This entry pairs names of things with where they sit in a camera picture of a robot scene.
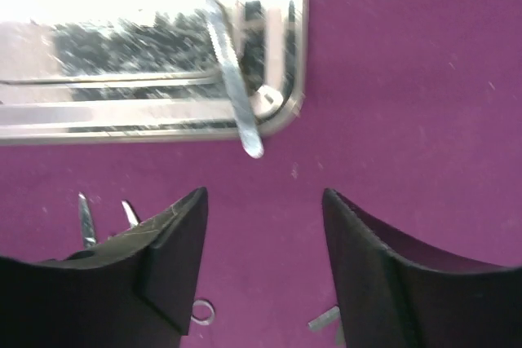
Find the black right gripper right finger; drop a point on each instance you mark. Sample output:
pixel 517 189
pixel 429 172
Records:
pixel 394 290

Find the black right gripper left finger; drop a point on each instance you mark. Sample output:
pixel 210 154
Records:
pixel 134 290

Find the steel instrument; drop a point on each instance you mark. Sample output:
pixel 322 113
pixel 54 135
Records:
pixel 325 319

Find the steel clamp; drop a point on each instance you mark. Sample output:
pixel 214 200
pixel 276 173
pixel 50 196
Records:
pixel 87 225

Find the steel scissors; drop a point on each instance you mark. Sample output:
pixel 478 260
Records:
pixel 203 312

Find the purple surgical cloth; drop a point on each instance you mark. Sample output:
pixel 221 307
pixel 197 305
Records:
pixel 412 110

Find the stainless steel instrument tray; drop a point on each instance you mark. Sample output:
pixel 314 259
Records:
pixel 104 70

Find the steel forceps with ring handles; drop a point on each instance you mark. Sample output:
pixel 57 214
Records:
pixel 131 216

